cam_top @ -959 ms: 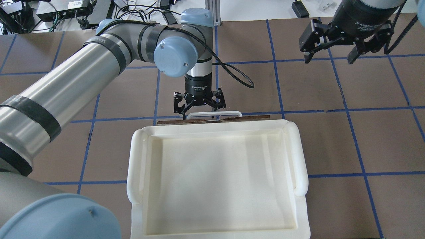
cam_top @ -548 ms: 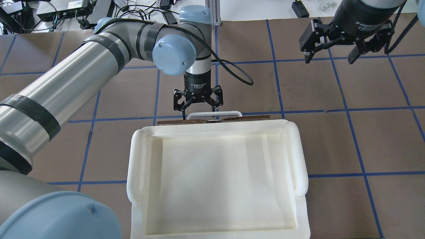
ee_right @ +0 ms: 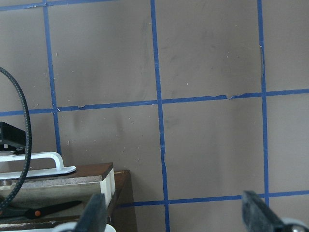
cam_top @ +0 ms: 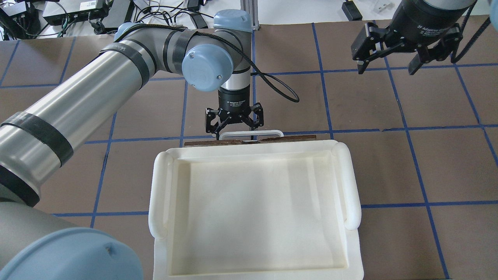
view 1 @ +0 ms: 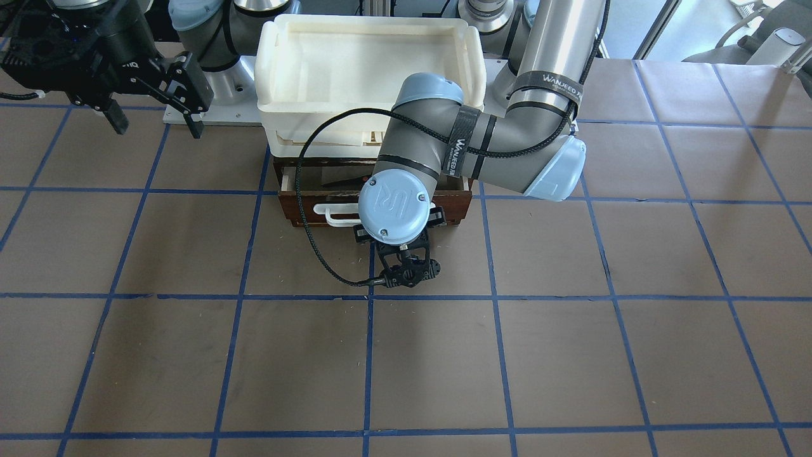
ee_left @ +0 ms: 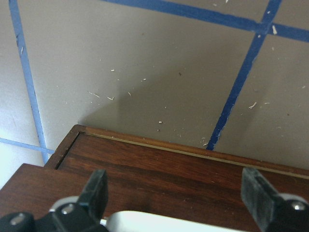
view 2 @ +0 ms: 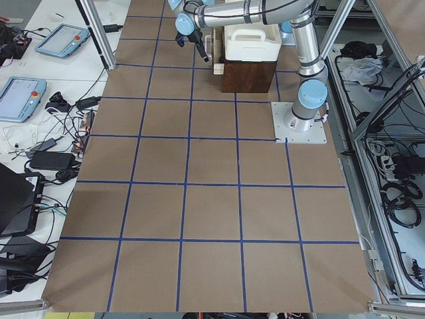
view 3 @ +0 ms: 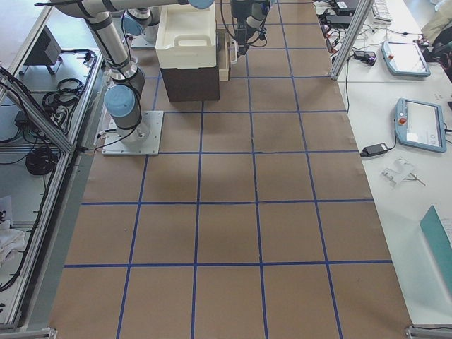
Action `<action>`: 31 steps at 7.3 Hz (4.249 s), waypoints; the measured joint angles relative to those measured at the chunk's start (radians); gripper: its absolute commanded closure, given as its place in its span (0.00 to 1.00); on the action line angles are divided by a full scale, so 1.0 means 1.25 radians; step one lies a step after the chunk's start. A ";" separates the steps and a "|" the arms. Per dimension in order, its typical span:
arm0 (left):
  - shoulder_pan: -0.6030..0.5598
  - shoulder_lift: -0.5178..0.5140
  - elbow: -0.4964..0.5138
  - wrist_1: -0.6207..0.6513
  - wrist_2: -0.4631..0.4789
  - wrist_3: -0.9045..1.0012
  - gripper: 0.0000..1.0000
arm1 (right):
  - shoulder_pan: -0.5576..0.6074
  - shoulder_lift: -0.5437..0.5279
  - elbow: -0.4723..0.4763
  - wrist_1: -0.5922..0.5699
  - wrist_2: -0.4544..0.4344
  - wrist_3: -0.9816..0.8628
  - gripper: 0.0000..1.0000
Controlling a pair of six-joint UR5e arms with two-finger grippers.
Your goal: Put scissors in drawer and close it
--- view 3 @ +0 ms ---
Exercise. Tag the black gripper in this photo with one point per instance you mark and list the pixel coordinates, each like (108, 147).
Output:
(241, 37)

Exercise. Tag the light wooden drawer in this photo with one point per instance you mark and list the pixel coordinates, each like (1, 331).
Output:
(226, 53)

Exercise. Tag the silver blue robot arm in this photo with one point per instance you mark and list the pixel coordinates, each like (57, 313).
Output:
(97, 15)

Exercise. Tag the white plastic storage tray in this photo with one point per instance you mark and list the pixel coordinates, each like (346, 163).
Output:
(186, 37)

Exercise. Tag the dark wooden cabinet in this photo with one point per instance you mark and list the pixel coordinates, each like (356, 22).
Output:
(183, 85)

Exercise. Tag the blue teach pendant far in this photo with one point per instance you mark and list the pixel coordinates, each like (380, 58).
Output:
(404, 59)

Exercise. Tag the blue teach pendant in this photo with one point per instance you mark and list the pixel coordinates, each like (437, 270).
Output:
(420, 125)
(404, 59)

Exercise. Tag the small black power adapter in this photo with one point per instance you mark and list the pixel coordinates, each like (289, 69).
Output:
(374, 150)

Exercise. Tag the brown paper table cover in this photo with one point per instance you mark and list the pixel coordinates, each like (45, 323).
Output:
(254, 221)

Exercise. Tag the blue teach pendant near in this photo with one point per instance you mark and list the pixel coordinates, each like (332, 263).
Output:
(420, 125)

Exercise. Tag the grey metal box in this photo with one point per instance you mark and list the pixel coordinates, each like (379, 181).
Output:
(45, 52)

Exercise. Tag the teal notebook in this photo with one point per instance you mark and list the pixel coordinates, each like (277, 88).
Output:
(439, 243)

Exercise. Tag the aluminium frame post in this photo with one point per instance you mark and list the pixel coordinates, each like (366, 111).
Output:
(361, 13)

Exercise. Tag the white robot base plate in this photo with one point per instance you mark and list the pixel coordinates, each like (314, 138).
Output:
(145, 140)

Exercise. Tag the clear acrylic bracket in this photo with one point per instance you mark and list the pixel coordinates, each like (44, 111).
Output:
(402, 171)

